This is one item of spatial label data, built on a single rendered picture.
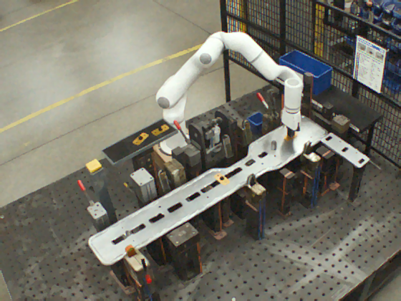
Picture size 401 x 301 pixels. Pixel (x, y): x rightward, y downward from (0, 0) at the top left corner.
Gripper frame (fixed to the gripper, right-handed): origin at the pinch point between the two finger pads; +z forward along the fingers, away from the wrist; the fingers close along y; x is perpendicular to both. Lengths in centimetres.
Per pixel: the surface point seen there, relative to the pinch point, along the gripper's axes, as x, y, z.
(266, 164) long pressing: -23.8, 6.6, 3.2
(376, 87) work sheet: 54, 17, -14
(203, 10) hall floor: 196, -344, 105
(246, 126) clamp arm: -18.4, -14.4, -5.1
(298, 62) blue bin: 50, -41, -4
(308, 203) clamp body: -8.5, 24.4, 29.4
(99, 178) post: -96, -30, -6
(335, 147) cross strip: 12.6, 21.8, 3.4
